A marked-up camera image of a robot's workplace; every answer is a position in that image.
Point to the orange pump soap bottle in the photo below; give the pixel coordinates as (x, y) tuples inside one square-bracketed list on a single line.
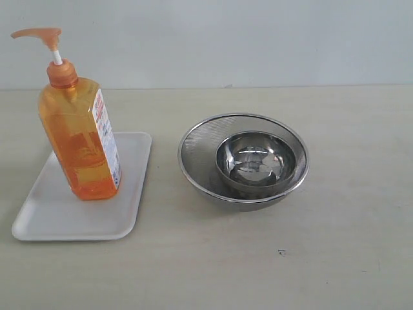
[(74, 116)]

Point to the small stainless steel bowl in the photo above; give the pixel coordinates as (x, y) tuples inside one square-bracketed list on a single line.
[(256, 164)]

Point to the steel mesh colander basket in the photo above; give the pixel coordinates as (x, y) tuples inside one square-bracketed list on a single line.
[(197, 157)]

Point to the white rectangular foam tray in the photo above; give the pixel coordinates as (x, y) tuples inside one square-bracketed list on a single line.
[(51, 212)]

